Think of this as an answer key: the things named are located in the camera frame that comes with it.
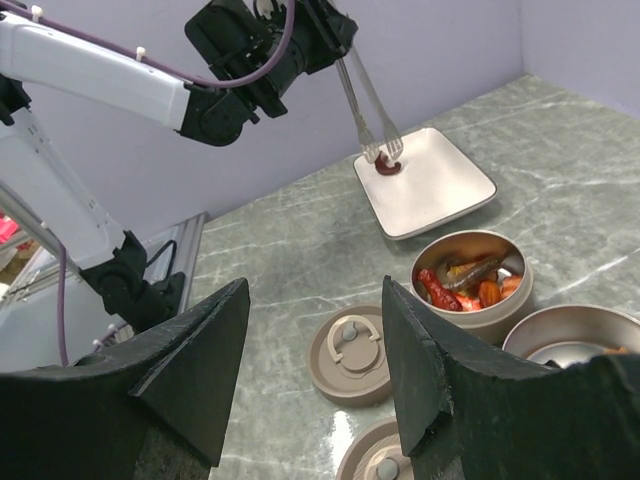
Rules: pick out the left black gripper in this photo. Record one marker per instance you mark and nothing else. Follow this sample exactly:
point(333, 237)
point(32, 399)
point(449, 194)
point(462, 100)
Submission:
point(323, 34)

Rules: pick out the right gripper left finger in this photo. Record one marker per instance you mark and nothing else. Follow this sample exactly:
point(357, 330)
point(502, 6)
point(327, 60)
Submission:
point(156, 406)

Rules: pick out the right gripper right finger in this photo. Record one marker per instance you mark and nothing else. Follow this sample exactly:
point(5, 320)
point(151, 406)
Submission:
point(468, 410)

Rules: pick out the brown tin lid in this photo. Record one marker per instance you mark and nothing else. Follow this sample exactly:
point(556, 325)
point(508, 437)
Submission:
point(376, 454)
point(347, 360)

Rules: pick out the red shrimp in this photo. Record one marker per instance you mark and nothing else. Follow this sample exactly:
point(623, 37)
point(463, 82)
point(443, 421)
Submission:
point(479, 284)

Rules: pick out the dark sausage slice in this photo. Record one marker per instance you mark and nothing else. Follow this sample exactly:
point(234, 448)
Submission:
point(386, 167)

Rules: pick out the red meat chunk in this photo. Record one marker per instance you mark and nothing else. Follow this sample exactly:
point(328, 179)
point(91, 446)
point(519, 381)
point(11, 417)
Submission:
point(440, 297)

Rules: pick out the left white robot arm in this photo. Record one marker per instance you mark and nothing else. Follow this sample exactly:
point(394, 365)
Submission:
point(104, 144)

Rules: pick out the right round metal tin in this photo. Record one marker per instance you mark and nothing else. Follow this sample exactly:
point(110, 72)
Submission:
point(570, 334)

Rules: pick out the round metal tin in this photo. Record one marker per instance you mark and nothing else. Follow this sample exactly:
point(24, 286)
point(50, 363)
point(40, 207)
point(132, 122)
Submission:
point(490, 324)
point(570, 334)

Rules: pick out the left round metal tin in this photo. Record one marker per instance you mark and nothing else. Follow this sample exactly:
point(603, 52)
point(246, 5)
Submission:
point(490, 324)

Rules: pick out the white square plate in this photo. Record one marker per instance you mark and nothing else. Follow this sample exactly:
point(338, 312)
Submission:
point(437, 183)

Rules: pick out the aluminium frame rail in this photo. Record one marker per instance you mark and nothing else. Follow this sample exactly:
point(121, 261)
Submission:
point(49, 320)

